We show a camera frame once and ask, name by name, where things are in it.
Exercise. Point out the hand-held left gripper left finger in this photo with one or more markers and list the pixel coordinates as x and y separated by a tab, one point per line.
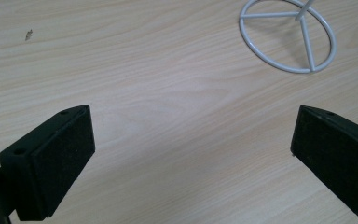
52	161

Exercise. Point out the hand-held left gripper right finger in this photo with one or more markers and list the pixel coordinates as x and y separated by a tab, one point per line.
338	155

